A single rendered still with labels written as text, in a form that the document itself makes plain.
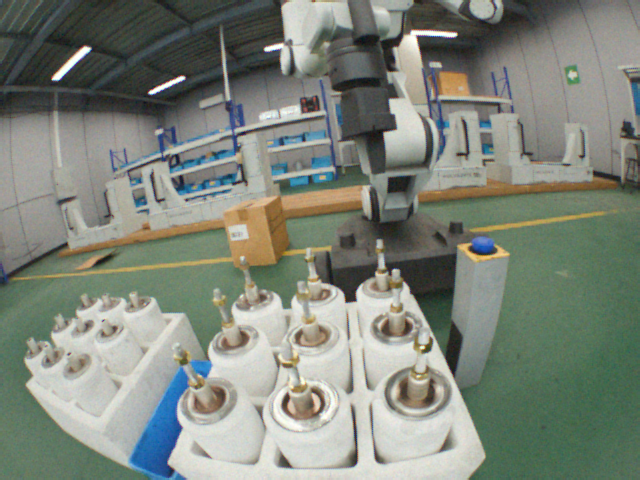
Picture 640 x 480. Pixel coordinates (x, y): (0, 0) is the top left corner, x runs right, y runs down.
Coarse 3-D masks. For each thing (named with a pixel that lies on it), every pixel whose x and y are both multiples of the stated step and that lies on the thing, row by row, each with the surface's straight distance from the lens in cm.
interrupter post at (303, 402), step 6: (288, 390) 27; (306, 390) 27; (294, 396) 27; (300, 396) 27; (306, 396) 27; (312, 396) 29; (294, 402) 28; (300, 402) 28; (306, 402) 28; (312, 402) 29; (300, 408) 29; (306, 408) 29
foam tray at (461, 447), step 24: (288, 312) 57; (432, 336) 47; (360, 360) 43; (432, 360) 43; (360, 384) 40; (360, 408) 37; (360, 432) 35; (456, 432) 36; (192, 456) 39; (264, 456) 35; (360, 456) 33; (432, 456) 34; (456, 456) 34; (480, 456) 35
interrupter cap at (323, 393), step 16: (320, 384) 31; (272, 400) 30; (288, 400) 30; (320, 400) 30; (336, 400) 29; (272, 416) 29; (288, 416) 29; (304, 416) 29; (320, 416) 28; (304, 432) 28
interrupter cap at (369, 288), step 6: (390, 276) 50; (366, 282) 48; (372, 282) 48; (366, 288) 47; (372, 288) 47; (390, 288) 47; (402, 288) 46; (366, 294) 45; (372, 294) 45; (378, 294) 45; (384, 294) 45; (390, 294) 44
